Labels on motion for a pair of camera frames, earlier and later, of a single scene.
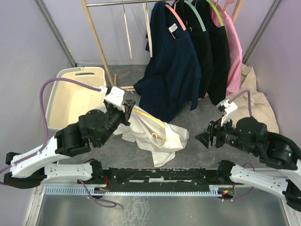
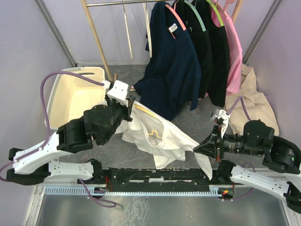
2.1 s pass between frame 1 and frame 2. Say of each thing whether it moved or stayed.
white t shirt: moved
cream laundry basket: stayed
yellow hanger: moved
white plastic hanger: stayed
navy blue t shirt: stayed
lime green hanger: stayed
